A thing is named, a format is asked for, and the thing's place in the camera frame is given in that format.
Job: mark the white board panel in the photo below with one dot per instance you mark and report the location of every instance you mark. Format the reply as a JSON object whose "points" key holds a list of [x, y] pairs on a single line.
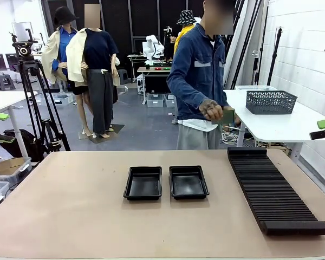
{"points": [[21, 31]]}

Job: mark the white side table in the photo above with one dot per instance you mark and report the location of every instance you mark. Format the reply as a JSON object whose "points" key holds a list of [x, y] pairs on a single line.
{"points": [[273, 124]]}

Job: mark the person's right hand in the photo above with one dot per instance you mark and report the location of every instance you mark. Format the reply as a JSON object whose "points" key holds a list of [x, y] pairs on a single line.
{"points": [[210, 109]]}

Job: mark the dark mannequin base mat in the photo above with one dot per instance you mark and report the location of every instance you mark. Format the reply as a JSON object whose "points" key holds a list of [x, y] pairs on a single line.
{"points": [[116, 128]]}

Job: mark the clear lidded storage box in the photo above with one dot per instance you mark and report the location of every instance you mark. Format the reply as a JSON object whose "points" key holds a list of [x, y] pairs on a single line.
{"points": [[155, 100], [170, 100]]}

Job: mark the black bag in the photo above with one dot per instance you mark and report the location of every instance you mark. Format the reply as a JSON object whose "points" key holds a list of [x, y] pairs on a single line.
{"points": [[19, 140]]}

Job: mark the clear flat plastic box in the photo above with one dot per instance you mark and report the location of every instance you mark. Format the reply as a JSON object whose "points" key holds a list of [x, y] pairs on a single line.
{"points": [[256, 87]]}

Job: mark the green circuit board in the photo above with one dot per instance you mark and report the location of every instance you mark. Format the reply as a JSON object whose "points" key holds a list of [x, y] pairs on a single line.
{"points": [[228, 116]]}

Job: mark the patterned bucket hat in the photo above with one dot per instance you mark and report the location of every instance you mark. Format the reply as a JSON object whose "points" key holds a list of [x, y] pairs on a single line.
{"points": [[185, 17]]}

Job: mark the black slotted board rack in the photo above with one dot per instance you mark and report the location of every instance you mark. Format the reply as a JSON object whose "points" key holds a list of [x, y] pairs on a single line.
{"points": [[270, 189]]}

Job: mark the grey plastic mesh basket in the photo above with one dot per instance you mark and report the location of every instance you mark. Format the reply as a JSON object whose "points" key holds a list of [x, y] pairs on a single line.
{"points": [[270, 104]]}

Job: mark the grey step stool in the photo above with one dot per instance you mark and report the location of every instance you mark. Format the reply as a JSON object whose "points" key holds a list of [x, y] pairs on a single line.
{"points": [[123, 75]]}

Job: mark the white computer tower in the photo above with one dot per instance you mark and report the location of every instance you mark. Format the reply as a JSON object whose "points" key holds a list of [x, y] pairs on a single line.
{"points": [[140, 84]]}

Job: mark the black step stool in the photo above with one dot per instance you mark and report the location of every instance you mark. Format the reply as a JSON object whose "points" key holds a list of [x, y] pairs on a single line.
{"points": [[6, 81]]}

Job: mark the white desk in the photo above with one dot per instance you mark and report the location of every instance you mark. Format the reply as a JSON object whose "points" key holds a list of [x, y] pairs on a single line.
{"points": [[5, 98]]}

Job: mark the black ESD tray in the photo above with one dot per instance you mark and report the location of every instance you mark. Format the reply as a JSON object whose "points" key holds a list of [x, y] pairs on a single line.
{"points": [[188, 184], [142, 187]]}

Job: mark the black light stand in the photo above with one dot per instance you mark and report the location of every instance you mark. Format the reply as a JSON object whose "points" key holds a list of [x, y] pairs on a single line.
{"points": [[275, 54]]}

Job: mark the small white background robot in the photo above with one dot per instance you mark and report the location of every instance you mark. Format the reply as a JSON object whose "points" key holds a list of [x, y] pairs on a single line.
{"points": [[151, 48]]}

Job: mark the person's right forearm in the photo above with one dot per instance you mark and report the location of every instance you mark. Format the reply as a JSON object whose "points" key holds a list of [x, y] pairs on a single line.
{"points": [[187, 93]]}

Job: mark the mannequin with blue shirt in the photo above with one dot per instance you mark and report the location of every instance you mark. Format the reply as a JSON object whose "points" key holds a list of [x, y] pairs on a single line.
{"points": [[63, 46]]}

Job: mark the person in blue jacket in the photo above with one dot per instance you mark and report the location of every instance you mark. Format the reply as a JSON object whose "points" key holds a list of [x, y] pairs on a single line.
{"points": [[197, 70]]}

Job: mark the mannequin with yellow jacket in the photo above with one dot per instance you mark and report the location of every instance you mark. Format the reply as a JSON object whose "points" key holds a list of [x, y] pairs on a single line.
{"points": [[182, 35]]}

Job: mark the black camera tripod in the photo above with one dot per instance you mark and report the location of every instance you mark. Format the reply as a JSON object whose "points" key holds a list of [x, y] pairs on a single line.
{"points": [[29, 70]]}

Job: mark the brown cardboard box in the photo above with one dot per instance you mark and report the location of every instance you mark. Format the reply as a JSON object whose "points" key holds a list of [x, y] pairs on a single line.
{"points": [[8, 165]]}

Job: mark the mannequin with navy shirt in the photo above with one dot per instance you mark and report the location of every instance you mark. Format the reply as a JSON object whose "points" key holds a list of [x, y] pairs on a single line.
{"points": [[100, 48]]}

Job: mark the black bucket hat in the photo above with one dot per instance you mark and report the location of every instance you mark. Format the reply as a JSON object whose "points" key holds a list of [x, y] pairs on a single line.
{"points": [[63, 16]]}

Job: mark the background work table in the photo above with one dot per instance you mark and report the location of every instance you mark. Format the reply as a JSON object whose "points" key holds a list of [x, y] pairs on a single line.
{"points": [[150, 70]]}

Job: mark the black stand with clamp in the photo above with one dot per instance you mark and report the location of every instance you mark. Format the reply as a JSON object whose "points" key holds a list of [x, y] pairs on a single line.
{"points": [[256, 59]]}

